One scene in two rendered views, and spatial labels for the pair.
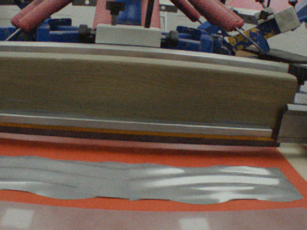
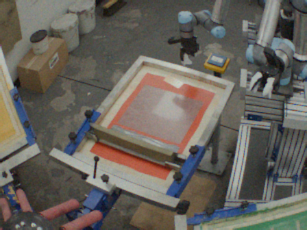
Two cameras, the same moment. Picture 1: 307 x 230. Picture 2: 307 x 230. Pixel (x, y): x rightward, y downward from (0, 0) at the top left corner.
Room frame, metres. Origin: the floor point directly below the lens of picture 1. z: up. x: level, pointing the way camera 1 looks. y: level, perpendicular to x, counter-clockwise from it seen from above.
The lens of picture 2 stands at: (1.34, 0.94, 2.61)
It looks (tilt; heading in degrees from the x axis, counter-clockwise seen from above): 46 degrees down; 218
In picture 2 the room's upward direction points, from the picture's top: 6 degrees counter-clockwise
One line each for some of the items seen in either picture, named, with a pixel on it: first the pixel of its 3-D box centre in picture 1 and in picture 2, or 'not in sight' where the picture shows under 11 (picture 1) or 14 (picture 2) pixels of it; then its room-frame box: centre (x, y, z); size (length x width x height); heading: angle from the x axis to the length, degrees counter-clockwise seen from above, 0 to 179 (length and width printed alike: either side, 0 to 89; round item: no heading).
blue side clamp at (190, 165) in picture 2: not in sight; (186, 172); (0.34, 0.30, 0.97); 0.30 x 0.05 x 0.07; 7
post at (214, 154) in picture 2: not in sight; (216, 116); (-0.44, 0.05, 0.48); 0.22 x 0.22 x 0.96; 7
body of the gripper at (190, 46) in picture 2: not in sight; (188, 44); (-0.24, -0.02, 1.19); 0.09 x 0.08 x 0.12; 97
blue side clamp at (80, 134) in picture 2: not in sight; (83, 135); (0.41, -0.25, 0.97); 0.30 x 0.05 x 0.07; 7
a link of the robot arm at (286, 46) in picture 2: not in sight; (285, 52); (0.08, 0.64, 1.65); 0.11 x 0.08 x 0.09; 176
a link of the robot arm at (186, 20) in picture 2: not in sight; (186, 20); (-0.24, -0.02, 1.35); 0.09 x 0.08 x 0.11; 151
